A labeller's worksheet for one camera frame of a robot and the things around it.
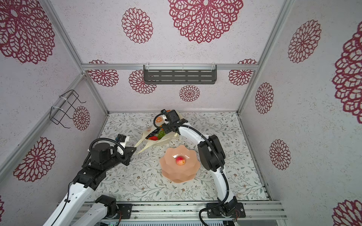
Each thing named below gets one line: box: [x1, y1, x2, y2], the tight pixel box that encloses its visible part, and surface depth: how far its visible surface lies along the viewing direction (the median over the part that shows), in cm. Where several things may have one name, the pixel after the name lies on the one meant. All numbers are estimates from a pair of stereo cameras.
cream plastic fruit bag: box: [134, 121, 180, 154], surface depth 81 cm
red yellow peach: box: [175, 155, 187, 166], surface depth 89 cm
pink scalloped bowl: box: [159, 145, 201, 184], surface depth 89 cm
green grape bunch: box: [157, 130, 166, 140], surface depth 105 cm
